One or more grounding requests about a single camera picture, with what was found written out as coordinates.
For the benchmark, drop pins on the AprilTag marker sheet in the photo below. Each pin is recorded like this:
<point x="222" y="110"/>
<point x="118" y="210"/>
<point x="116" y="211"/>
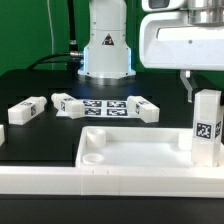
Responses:
<point x="107" y="109"/>

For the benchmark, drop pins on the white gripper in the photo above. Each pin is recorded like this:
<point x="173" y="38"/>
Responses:
<point x="168" y="41"/>

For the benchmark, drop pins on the white desk top tray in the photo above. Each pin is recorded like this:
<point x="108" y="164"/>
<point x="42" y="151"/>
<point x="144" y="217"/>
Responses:
<point x="134" y="147"/>

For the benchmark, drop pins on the white left obstacle bar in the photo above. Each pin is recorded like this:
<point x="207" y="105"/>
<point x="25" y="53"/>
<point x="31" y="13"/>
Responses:
<point x="2" y="135"/>

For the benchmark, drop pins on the white front obstacle bar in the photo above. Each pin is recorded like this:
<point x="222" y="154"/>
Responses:
<point x="174" y="182"/>

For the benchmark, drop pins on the white obstacle bar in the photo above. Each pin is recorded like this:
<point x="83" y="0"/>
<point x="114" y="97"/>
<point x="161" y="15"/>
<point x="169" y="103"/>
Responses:
<point x="2" y="135"/>
<point x="174" y="182"/>

